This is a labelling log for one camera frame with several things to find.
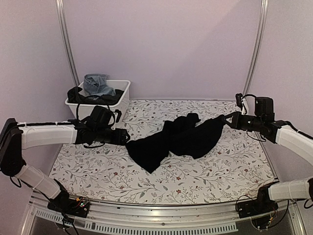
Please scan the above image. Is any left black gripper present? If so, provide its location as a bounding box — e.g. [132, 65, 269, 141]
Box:
[94, 127, 131, 146]

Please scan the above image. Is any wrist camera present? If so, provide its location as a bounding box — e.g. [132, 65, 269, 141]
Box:
[90, 105, 116, 128]
[254, 97, 274, 116]

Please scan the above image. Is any aluminium frame post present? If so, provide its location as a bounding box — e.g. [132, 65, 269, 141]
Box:
[243, 0, 268, 95]
[55, 0, 80, 86]

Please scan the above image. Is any dark garment in bin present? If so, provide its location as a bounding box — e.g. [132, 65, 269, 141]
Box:
[67, 87, 124, 105]

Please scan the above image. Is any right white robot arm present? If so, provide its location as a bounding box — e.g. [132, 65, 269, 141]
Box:
[222, 112, 313, 213]

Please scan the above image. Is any left aluminium frame post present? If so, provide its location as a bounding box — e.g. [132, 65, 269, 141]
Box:
[55, 0, 80, 86]

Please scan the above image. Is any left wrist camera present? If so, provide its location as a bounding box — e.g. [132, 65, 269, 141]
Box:
[90, 105, 116, 128]

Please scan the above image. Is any white plastic laundry bin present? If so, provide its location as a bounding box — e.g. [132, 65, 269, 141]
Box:
[65, 79, 132, 123]

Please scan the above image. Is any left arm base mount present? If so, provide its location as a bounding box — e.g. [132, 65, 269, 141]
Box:
[47, 187, 90, 218]

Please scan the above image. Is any blue denim garment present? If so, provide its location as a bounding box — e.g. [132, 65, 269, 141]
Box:
[83, 73, 116, 96]

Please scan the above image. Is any front aluminium rail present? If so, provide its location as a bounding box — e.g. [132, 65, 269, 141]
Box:
[21, 193, 311, 235]

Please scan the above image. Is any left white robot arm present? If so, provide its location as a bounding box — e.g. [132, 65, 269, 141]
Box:
[0, 118, 130, 212]

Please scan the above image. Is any floral patterned table mat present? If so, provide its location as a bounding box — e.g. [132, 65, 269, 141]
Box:
[47, 99, 278, 205]

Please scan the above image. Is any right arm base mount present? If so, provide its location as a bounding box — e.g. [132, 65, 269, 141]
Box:
[235, 183, 278, 218]

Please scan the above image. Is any right aluminium frame post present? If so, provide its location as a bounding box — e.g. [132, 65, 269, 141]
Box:
[243, 0, 268, 95]

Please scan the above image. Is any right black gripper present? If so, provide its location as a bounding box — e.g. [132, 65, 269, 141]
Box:
[222, 111, 264, 132]

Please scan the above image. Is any black t-shirt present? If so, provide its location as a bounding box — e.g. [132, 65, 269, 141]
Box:
[126, 113, 224, 174]

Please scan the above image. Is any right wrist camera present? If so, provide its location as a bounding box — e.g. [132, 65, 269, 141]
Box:
[254, 97, 274, 116]

